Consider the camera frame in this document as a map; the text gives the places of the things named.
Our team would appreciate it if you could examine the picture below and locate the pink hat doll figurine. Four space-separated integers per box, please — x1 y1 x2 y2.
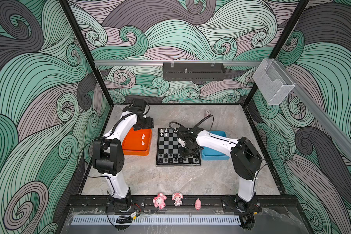
172 192 183 207

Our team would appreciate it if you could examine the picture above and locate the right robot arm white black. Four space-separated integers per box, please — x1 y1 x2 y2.
176 128 263 203

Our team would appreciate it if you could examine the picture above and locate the clear plastic wall box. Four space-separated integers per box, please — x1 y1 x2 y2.
253 58 295 106

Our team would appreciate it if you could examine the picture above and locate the black white chessboard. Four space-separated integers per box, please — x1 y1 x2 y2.
156 127 201 167

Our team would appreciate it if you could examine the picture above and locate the blue plastic bin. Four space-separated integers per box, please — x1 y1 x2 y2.
196 130 231 161

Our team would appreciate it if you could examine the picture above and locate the aluminium rail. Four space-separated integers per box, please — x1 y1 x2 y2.
94 59 261 67
275 60 351 161

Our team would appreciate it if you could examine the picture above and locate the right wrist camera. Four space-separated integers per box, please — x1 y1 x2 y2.
175 126 193 141

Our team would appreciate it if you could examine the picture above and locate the black hanging tray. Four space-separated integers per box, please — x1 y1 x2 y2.
162 63 226 82

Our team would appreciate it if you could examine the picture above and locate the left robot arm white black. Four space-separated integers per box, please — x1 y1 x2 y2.
91 98 154 209

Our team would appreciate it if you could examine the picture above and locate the orange plastic bin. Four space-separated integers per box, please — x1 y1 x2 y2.
122 128 152 156

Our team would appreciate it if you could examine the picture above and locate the small pink pig figurine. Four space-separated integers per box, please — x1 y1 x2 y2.
195 199 202 210

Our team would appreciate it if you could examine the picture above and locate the aluminium rail right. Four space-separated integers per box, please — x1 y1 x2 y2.
275 60 351 161

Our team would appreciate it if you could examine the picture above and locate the pink big-eared figurine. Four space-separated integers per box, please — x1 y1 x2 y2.
153 193 167 210

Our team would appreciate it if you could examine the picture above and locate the white slotted cable duct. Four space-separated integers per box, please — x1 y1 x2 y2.
71 215 241 226

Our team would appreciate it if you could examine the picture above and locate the aluminium rail back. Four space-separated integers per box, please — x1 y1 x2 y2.
94 59 261 67

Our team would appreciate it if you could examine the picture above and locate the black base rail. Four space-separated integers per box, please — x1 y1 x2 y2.
67 195 300 214

